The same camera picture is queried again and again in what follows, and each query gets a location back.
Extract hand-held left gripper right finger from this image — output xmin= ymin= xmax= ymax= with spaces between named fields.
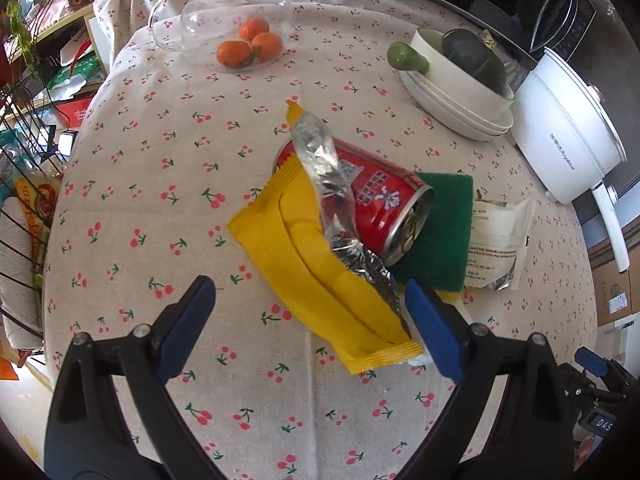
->
xmin=400 ymin=278 xmax=573 ymax=480

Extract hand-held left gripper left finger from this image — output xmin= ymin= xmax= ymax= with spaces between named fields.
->
xmin=44 ymin=275 xmax=217 ymax=480

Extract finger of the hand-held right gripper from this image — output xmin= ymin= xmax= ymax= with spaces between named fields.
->
xmin=574 ymin=347 xmax=626 ymax=392
xmin=557 ymin=362 xmax=598 ymax=411

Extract yellow snack wrapper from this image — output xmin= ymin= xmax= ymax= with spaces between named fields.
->
xmin=227 ymin=100 xmax=436 ymax=376

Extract brown cardboard box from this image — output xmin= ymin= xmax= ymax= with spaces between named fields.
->
xmin=587 ymin=230 xmax=635 ymax=327

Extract green scouring sponge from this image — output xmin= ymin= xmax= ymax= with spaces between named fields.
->
xmin=392 ymin=172 xmax=474 ymax=306

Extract white snack packet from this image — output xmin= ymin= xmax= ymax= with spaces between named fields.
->
xmin=464 ymin=197 xmax=537 ymax=292

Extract red can with white print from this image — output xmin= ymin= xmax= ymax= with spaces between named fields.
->
xmin=272 ymin=137 xmax=435 ymax=267

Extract orange printed packet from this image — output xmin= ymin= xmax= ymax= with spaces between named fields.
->
xmin=14 ymin=175 xmax=63 ymax=228

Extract stacked cream plates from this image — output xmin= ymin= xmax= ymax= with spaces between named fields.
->
xmin=400 ymin=70 xmax=515 ymax=142

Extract white electric pot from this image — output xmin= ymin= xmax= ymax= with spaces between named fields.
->
xmin=510 ymin=47 xmax=632 ymax=273

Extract red envelope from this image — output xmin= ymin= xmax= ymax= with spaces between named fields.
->
xmin=59 ymin=96 xmax=97 ymax=130

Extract white bowl with squash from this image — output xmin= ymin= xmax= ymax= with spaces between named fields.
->
xmin=387 ymin=27 xmax=516 ymax=122

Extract dark green pumpkin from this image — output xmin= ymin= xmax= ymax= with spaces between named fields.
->
xmin=440 ymin=29 xmax=508 ymax=96

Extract green plastic packet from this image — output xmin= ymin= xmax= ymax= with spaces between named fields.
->
xmin=49 ymin=54 xmax=102 ymax=102

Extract small orange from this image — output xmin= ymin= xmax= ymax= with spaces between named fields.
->
xmin=239 ymin=17 xmax=271 ymax=43
xmin=250 ymin=32 xmax=283 ymax=62
xmin=216 ymin=41 xmax=253 ymax=67

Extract wooden shelf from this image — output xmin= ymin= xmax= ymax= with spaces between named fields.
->
xmin=27 ymin=2 xmax=108 ymax=61

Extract glass teapot with wooden lid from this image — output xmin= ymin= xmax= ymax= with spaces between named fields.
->
xmin=149 ymin=0 xmax=294 ymax=68

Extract green leafy plant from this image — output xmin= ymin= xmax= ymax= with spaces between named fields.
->
xmin=4 ymin=0 xmax=37 ymax=63

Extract black wire rack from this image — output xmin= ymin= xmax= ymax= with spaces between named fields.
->
xmin=0 ymin=85 xmax=66 ymax=353

